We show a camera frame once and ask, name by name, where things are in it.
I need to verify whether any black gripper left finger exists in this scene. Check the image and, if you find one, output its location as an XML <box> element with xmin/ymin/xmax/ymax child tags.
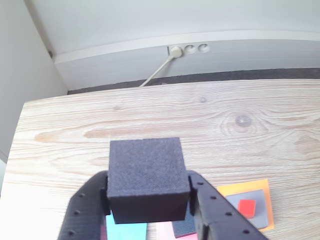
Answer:
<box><xmin>57</xmin><ymin>170</ymin><xmax>111</xmax><ymax>240</ymax></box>

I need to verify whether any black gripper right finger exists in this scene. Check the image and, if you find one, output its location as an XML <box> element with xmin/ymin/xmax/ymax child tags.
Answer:
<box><xmin>186</xmin><ymin>169</ymin><xmax>270</xmax><ymax>240</ymax></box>

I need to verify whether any small red cube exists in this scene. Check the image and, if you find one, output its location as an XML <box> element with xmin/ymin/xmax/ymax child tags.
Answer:
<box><xmin>237</xmin><ymin>199</ymin><xmax>257</xmax><ymax>218</ymax></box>

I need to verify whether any medium dark block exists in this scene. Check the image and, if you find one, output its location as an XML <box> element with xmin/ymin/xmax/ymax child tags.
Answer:
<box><xmin>171</xmin><ymin>212</ymin><xmax>199</xmax><ymax>239</ymax></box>

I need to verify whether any large grey block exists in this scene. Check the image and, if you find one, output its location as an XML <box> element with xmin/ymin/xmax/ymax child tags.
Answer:
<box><xmin>224</xmin><ymin>189</ymin><xmax>270</xmax><ymax>229</ymax></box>

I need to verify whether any small dark cube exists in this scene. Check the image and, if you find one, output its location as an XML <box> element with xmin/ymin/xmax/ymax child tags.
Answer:
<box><xmin>106</xmin><ymin>136</ymin><xmax>191</xmax><ymax>225</ymax></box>

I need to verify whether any orange paper sheet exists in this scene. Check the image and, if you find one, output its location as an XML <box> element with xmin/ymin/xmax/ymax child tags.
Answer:
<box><xmin>216</xmin><ymin>178</ymin><xmax>275</xmax><ymax>231</ymax></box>

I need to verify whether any blue paper sheet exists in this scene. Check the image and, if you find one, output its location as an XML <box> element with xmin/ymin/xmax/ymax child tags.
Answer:
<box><xmin>105</xmin><ymin>214</ymin><xmax>148</xmax><ymax>240</ymax></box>

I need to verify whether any pink paper sheet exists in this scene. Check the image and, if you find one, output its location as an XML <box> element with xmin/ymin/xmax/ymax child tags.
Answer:
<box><xmin>147</xmin><ymin>221</ymin><xmax>200</xmax><ymax>240</ymax></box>

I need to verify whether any white cable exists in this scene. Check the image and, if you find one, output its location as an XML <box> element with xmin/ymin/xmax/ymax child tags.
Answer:
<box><xmin>138</xmin><ymin>46</ymin><xmax>183</xmax><ymax>88</ymax></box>

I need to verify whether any white wall duct with sockets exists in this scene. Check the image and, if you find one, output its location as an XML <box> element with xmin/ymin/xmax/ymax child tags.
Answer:
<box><xmin>53</xmin><ymin>29</ymin><xmax>320</xmax><ymax>65</ymax></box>

